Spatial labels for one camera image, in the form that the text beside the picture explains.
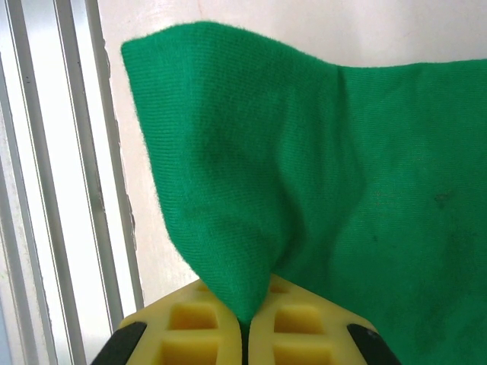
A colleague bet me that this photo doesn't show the green t-shirt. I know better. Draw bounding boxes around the green t-shirt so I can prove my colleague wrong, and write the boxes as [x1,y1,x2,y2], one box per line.
[120,18,487,365]

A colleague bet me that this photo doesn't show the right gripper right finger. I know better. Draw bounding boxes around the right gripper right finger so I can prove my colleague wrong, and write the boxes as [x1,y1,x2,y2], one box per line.
[241,274,399,365]

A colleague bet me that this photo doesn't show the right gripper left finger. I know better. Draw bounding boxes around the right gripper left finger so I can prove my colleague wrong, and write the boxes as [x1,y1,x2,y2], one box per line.
[90,281,244,365]

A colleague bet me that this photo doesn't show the grooved aluminium mounting rail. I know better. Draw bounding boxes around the grooved aluminium mounting rail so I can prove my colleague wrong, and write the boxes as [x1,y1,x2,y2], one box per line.
[0,0,145,365]

